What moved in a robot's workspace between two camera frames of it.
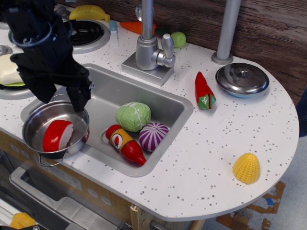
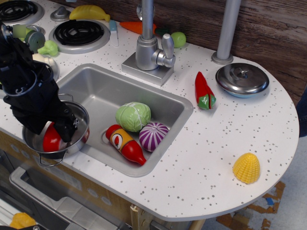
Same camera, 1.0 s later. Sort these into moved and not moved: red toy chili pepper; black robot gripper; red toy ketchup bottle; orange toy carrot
Moved: black robot gripper
Not moved: red toy ketchup bottle; red toy chili pepper; orange toy carrot
